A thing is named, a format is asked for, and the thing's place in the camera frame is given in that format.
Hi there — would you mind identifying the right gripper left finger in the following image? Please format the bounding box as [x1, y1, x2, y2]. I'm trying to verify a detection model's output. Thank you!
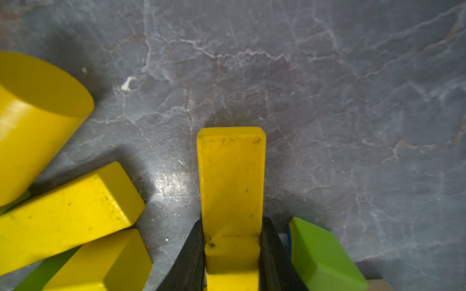
[157, 219, 205, 291]

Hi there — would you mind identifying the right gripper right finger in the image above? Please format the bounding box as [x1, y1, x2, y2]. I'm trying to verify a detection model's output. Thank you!
[259, 217, 308, 291]

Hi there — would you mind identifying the long yellow block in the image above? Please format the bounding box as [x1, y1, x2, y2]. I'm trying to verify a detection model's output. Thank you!
[197, 127, 266, 291]

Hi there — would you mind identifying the yellow cylinder block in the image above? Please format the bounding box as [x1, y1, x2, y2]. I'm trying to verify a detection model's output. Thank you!
[1, 51, 95, 206]

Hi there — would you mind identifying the green rectangular block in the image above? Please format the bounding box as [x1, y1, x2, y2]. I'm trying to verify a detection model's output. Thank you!
[288, 217, 369, 291]

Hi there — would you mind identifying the tan wooden cube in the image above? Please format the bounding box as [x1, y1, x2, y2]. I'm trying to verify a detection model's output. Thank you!
[368, 279, 394, 291]

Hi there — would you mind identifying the green rounded block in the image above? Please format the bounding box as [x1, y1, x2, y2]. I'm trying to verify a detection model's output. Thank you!
[0, 188, 81, 291]

